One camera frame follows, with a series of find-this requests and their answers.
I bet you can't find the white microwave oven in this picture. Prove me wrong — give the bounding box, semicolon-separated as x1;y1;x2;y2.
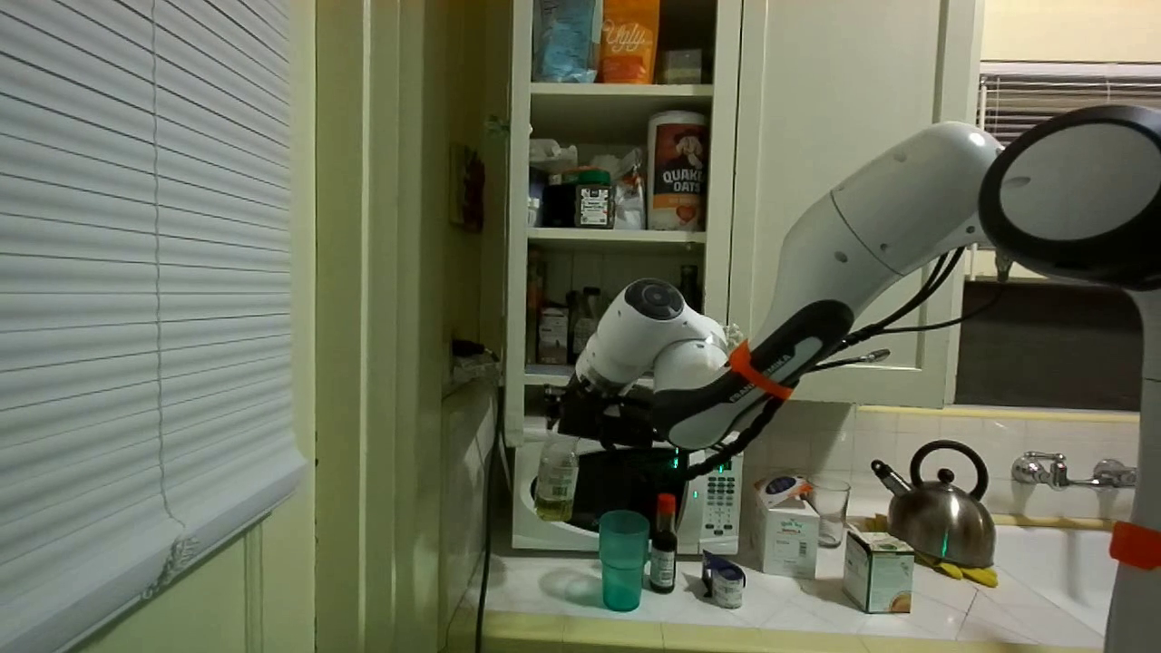
508;419;741;554

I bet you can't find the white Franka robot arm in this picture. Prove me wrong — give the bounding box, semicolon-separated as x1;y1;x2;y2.
554;107;1161;653

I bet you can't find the open cabinet door left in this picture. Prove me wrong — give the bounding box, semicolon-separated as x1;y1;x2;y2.
413;0;503;485

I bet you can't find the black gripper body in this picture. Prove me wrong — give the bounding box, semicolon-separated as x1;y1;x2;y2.
547;377;667;450

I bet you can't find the stainless steel kettle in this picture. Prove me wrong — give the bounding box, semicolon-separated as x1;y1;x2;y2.
869;440;994;566

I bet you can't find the white window blind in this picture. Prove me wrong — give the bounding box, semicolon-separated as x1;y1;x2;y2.
0;0;302;653

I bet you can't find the orange food bag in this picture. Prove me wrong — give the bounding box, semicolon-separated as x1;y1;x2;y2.
599;0;661;85

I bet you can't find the dark sauce bottle red cap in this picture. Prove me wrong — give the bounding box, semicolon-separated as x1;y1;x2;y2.
649;492;679;594

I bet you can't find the teal plastic cup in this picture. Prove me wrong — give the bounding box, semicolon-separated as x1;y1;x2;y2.
599;509;649;614

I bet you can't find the white box orange print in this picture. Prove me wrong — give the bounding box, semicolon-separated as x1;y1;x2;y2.
754;477;820;578

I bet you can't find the small metal tin can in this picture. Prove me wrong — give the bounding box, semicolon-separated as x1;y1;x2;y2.
700;554;747;608

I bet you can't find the clear drinking glass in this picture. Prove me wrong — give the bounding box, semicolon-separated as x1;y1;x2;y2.
811;481;849;549

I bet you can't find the clear oil bottle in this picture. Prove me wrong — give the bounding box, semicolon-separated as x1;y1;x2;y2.
533;437;578;509

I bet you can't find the yellow sponge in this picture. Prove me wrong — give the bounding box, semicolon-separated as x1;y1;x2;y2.
931;560;996;587

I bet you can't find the small white yellow box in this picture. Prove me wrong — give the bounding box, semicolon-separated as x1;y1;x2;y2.
846;529;913;614

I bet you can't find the chrome sink faucet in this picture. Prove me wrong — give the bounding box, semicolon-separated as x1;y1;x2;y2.
1009;450;1141;492

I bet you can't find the blue food bag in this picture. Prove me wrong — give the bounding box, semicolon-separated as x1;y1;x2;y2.
533;0;602;85

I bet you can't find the oats canister red white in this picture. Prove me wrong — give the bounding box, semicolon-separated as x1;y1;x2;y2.
649;108;706;234

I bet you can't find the cream cabinet door right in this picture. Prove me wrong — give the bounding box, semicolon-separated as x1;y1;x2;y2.
720;0;985;411

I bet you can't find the dark jar green lid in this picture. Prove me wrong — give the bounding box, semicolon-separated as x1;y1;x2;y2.
578;169;613;230

